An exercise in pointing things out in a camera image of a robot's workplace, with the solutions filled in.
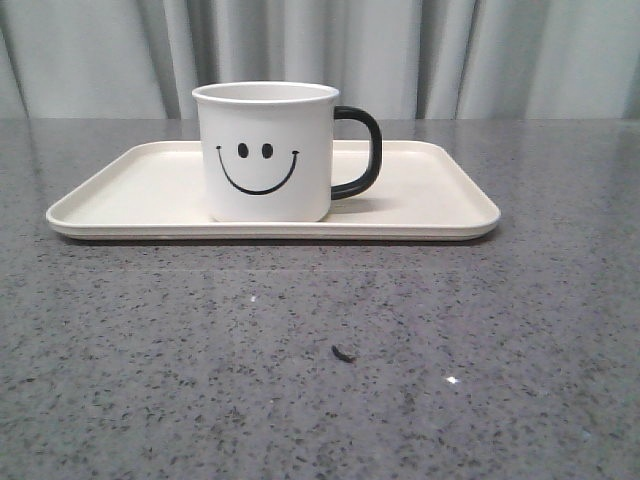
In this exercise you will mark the cream rectangular plastic tray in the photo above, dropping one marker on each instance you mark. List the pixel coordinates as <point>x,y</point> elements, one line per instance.
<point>156,191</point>

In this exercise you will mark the white smiley face mug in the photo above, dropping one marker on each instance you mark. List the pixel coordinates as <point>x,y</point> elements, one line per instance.
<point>268,150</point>

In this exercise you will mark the small black debris piece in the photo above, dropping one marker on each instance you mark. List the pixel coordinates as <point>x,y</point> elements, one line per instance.
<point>344,357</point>

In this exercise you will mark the grey pleated curtain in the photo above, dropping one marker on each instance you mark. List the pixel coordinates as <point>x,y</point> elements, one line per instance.
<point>397,59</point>

